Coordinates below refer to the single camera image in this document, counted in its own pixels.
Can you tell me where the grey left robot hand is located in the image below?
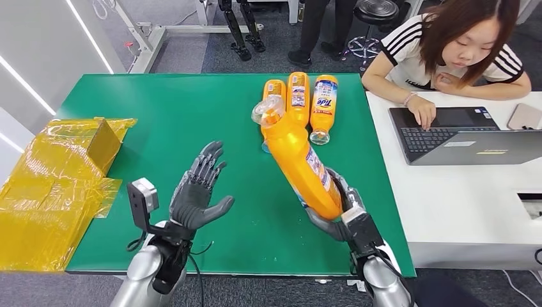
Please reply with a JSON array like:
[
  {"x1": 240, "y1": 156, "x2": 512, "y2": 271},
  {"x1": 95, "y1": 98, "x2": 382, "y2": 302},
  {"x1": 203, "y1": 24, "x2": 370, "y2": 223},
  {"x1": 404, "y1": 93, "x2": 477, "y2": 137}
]
[{"x1": 169, "y1": 141, "x2": 235, "y2": 232}]

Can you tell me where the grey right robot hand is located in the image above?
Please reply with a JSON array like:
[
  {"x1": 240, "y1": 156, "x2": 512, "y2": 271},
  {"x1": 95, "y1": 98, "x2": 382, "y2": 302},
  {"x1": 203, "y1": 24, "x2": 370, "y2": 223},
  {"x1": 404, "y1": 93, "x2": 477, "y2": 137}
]
[{"x1": 306, "y1": 167, "x2": 367, "y2": 243}]

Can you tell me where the orange Tide detergent bottle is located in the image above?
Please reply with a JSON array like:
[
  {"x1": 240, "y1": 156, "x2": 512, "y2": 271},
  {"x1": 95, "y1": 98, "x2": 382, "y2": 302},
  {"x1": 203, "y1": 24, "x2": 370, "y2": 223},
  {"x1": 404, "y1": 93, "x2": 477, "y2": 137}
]
[
  {"x1": 251, "y1": 94, "x2": 345, "y2": 221},
  {"x1": 261, "y1": 79, "x2": 288, "y2": 154},
  {"x1": 286, "y1": 72, "x2": 311, "y2": 129},
  {"x1": 309, "y1": 75, "x2": 339, "y2": 146}
]

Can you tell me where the green table mat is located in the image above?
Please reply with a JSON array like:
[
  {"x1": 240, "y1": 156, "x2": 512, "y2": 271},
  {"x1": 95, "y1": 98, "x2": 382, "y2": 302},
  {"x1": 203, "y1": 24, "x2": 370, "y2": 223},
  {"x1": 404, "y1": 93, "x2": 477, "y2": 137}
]
[{"x1": 55, "y1": 74, "x2": 417, "y2": 278}]

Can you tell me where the white desk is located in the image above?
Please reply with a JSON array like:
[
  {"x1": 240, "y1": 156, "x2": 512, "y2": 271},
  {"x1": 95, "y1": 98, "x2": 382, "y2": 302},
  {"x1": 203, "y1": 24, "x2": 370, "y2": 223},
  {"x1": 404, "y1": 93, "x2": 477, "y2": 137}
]
[{"x1": 365, "y1": 91, "x2": 542, "y2": 271}]

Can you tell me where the grey open laptop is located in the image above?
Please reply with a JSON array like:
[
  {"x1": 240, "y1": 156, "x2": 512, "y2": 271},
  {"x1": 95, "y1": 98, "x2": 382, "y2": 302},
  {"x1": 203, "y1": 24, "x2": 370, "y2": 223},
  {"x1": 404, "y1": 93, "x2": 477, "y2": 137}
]
[{"x1": 389, "y1": 106, "x2": 542, "y2": 166}]

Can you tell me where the yellow taped cardboard box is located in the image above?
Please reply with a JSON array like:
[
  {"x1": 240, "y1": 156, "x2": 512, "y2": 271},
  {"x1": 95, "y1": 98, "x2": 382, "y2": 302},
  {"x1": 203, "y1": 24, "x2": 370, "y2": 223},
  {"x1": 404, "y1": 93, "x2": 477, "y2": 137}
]
[{"x1": 0, "y1": 117, "x2": 139, "y2": 273}]

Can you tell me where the standing person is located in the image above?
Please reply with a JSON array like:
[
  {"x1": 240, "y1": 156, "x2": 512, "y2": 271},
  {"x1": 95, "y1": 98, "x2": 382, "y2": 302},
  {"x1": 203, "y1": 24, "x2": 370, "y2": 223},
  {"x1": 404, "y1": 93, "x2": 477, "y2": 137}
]
[{"x1": 288, "y1": 0, "x2": 360, "y2": 68}]

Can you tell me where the black robot leg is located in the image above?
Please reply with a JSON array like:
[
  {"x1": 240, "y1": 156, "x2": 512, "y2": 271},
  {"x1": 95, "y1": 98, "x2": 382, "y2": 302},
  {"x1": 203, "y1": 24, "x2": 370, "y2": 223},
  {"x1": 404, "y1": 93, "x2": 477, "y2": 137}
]
[
  {"x1": 236, "y1": 0, "x2": 267, "y2": 53},
  {"x1": 218, "y1": 0, "x2": 252, "y2": 62}
]

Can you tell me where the black round stool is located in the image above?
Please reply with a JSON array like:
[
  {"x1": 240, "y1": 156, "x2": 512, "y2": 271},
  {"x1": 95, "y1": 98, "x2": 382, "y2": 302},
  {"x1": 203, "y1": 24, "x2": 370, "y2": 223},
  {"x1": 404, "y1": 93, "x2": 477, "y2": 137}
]
[{"x1": 342, "y1": 0, "x2": 399, "y2": 73}]

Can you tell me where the seated person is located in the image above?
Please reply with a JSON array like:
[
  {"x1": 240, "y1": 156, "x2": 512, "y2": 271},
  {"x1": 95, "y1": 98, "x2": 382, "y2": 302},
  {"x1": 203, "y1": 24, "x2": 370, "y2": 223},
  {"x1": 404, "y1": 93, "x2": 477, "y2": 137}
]
[{"x1": 360, "y1": 0, "x2": 532, "y2": 131}]

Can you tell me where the pink smartphone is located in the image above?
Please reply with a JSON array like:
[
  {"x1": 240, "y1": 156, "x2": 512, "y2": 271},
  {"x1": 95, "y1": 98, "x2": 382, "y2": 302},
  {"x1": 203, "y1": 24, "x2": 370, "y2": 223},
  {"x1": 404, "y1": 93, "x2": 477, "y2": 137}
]
[{"x1": 506, "y1": 102, "x2": 542, "y2": 131}]

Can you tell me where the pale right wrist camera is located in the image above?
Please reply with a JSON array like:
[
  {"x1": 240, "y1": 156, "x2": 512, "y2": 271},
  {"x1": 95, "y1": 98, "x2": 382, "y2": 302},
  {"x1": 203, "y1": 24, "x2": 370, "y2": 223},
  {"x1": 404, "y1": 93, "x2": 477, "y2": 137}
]
[{"x1": 341, "y1": 207, "x2": 386, "y2": 256}]

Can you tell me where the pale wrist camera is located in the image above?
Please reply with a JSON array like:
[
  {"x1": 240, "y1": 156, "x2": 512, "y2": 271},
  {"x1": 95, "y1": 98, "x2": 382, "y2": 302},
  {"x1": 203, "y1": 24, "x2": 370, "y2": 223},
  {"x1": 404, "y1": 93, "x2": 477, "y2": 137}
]
[
  {"x1": 127, "y1": 178, "x2": 160, "y2": 234},
  {"x1": 341, "y1": 207, "x2": 386, "y2": 256}
]

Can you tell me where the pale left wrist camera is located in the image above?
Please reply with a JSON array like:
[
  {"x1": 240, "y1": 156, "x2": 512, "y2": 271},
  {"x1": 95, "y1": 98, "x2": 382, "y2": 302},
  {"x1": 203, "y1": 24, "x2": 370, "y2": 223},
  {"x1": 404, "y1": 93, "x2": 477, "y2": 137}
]
[{"x1": 127, "y1": 178, "x2": 160, "y2": 234}]

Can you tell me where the white metal stand frame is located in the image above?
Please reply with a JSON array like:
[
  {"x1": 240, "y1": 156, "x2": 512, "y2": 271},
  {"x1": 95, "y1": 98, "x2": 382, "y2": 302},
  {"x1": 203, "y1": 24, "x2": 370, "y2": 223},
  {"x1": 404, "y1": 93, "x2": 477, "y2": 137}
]
[{"x1": 91, "y1": 0, "x2": 265, "y2": 75}]

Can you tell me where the white floor cable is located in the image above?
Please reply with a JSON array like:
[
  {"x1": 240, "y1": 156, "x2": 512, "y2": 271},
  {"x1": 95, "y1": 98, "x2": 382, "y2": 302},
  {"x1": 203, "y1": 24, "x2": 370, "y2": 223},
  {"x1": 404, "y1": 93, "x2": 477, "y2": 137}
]
[{"x1": 501, "y1": 269, "x2": 539, "y2": 307}]

